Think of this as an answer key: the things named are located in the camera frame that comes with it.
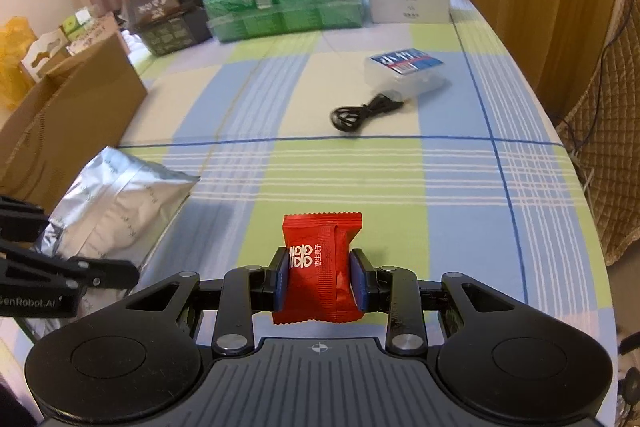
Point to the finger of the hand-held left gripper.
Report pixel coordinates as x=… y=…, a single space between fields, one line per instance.
x=20 y=219
x=107 y=273

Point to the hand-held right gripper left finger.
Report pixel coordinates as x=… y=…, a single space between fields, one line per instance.
x=281 y=279

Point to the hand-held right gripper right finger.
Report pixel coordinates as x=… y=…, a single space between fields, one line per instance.
x=357 y=281

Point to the red candy packet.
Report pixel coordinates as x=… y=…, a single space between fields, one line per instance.
x=317 y=252

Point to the silver foil pouch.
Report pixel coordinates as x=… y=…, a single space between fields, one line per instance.
x=120 y=207

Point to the desktop with checked tablecloth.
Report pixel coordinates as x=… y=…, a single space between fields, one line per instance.
x=350 y=167

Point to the brown cardboard box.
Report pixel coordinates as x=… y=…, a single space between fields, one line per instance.
x=75 y=107

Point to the yellow plastic bag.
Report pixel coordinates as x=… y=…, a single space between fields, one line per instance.
x=12 y=57

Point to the beige cardboard hang tab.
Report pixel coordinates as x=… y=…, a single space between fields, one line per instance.
x=42 y=54

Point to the small green white box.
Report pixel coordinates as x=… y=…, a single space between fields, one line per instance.
x=75 y=24

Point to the clear plastic box blue label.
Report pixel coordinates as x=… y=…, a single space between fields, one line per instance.
x=400 y=77

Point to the dark olive printed box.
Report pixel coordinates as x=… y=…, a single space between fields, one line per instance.
x=170 y=34

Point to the green drink carton pack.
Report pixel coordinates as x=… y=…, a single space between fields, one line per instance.
x=280 y=12

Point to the chair with tan quilted cover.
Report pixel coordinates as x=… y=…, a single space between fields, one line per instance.
x=615 y=157

